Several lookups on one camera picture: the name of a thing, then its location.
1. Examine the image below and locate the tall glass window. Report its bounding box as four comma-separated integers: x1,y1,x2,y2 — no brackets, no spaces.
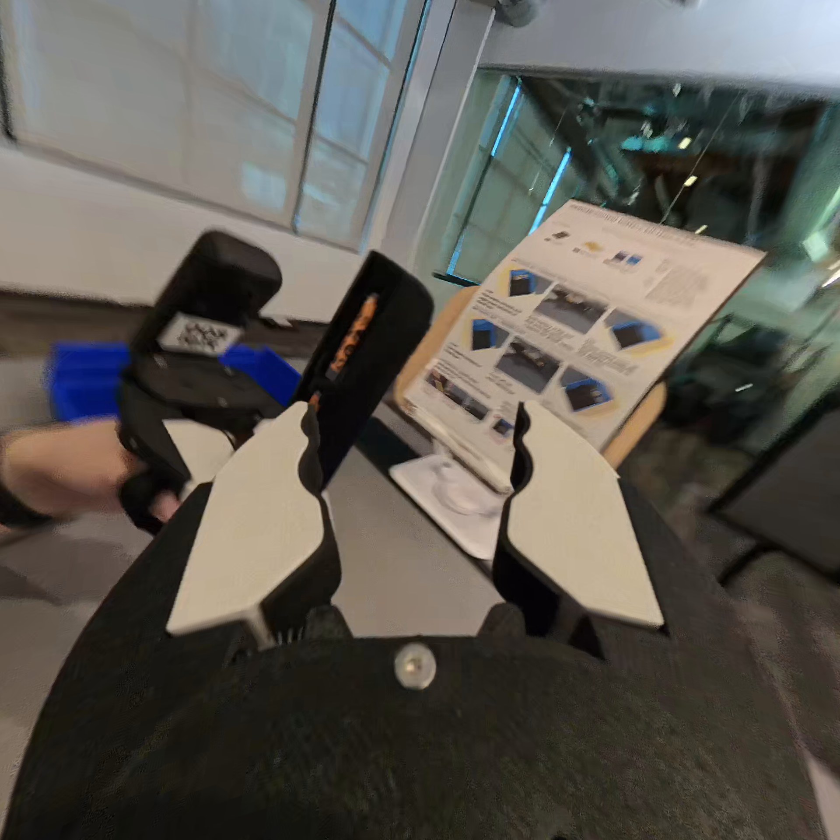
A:
440,73,578,283

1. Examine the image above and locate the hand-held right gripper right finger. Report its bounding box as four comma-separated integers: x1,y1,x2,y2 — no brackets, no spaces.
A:
491,401,666,634

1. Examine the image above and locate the blue plastic bin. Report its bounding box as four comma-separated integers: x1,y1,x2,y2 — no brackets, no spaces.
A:
46,342,303,424

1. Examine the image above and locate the person's left hand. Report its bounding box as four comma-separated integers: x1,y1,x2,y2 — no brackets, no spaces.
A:
0,418,185,526

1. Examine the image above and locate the black remote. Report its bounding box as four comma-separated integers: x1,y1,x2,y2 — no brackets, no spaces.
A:
296,250,435,493

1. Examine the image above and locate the black floor sign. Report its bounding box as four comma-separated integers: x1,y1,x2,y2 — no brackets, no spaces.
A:
709,394,840,585

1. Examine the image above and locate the large glass window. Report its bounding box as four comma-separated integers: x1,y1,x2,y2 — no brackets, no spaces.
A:
0,0,427,250

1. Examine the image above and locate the instruction sheet on stand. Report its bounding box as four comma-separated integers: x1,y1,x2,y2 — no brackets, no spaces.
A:
390,200,766,563

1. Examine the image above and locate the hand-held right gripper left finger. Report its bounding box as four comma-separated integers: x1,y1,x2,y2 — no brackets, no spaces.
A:
167,401,342,637

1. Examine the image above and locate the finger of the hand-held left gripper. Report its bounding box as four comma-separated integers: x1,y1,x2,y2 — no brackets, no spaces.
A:
161,418,240,489

